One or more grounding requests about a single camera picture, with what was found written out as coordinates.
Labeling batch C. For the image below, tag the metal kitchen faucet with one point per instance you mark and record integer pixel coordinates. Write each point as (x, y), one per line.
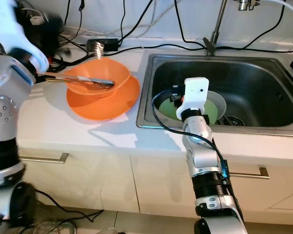
(219, 24)

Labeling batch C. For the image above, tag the orange plastic bowl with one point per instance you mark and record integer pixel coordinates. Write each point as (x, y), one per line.
(97, 68)

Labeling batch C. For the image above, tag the small grey plate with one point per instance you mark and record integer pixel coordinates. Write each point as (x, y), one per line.
(217, 105)

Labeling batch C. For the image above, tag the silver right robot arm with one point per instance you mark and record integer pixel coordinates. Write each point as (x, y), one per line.
(205, 156)

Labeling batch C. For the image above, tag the green plate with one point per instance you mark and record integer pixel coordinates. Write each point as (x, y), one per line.
(166, 109)

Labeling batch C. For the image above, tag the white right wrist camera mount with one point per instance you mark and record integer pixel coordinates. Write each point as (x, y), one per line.
(196, 92)

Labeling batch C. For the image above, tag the stainless steel sink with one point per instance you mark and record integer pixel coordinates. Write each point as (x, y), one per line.
(263, 78)

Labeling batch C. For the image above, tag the metal sink drain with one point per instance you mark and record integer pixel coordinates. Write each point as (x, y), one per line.
(233, 121)

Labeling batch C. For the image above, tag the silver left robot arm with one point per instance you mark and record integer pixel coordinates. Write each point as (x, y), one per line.
(5, 122)

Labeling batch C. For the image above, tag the orange plastic plate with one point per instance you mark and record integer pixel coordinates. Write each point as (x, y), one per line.
(107, 107)

